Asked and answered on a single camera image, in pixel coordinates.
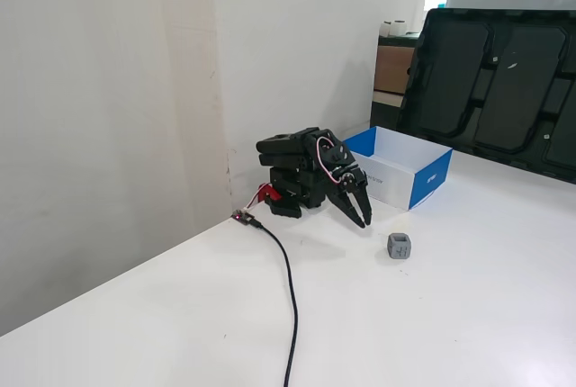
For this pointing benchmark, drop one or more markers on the red table clamp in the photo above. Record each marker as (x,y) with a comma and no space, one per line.
(266,192)

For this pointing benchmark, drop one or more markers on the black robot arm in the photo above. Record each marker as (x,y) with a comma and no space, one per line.
(288,166)

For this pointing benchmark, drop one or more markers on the blue and white cardboard box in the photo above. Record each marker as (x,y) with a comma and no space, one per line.
(391,180)

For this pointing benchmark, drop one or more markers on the black plastic moulded tray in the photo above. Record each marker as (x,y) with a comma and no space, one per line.
(495,85)

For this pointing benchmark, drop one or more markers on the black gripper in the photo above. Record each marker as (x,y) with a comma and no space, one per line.
(347,194)

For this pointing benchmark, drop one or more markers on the brown wooden cabinet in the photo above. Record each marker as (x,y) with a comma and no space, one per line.
(391,72)

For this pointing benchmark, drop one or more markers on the small controller board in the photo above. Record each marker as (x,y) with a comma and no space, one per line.
(242,216)

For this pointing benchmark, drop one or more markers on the gray cube block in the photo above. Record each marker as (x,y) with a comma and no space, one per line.
(399,247)

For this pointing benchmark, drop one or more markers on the white cup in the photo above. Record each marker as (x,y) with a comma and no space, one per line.
(387,28)
(400,28)

